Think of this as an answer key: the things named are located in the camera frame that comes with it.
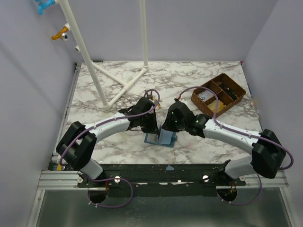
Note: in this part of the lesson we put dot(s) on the aluminium extrusion rail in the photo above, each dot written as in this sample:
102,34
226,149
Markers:
68,180

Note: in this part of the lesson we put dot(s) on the orange brass tap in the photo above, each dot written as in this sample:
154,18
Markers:
62,34

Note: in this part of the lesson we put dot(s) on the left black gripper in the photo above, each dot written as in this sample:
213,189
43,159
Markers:
154,128

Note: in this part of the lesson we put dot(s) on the white packets in basket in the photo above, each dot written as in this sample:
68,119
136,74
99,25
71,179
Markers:
205,95

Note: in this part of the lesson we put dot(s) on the yellow item in basket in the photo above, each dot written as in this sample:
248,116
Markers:
216,106

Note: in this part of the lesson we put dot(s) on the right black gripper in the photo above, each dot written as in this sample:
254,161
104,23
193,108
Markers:
170,124

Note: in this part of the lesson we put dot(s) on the blue card holder wallet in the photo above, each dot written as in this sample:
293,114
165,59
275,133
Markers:
164,138

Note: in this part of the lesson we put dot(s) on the brown woven basket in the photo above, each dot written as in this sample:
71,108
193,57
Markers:
218,93

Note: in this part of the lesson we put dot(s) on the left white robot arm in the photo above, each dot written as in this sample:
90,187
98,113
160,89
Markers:
77,144

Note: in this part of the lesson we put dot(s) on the black item in basket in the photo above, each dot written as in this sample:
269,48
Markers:
227,90

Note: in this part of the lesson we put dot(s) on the yellow handled pliers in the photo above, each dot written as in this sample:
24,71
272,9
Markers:
149,95

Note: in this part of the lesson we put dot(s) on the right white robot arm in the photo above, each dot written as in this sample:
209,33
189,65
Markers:
264,154

